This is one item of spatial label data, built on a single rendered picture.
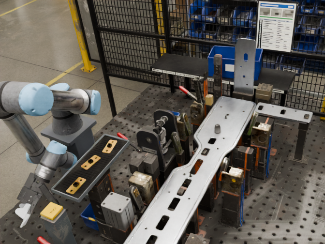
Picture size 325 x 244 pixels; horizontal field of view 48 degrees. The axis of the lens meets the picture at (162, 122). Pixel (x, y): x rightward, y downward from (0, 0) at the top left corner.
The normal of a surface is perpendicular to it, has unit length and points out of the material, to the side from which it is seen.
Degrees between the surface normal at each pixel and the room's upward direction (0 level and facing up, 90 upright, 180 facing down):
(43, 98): 85
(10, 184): 0
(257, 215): 0
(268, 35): 90
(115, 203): 0
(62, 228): 90
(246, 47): 90
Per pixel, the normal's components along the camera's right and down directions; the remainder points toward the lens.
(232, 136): -0.10, -0.79
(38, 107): 0.91, 0.10
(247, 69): -0.46, 0.57
